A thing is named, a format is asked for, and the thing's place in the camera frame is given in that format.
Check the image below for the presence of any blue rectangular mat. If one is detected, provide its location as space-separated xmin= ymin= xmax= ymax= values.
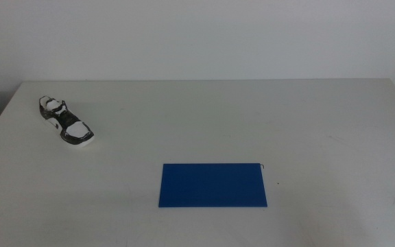
xmin=158 ymin=163 xmax=268 ymax=209

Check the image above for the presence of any black and white sneaker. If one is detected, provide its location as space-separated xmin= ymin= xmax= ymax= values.
xmin=38 ymin=95 xmax=95 ymax=149

